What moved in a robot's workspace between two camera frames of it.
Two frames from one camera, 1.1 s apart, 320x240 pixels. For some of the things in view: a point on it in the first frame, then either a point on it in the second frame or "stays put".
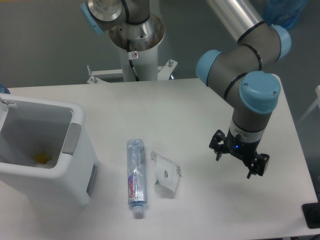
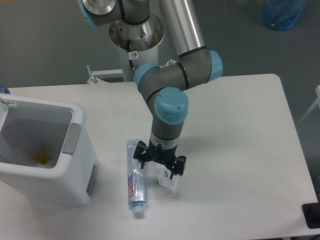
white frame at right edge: [317, 102] stays put
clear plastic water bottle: [137, 183] stays put
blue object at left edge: [3, 89] stays put
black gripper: [242, 149] -> [165, 156]
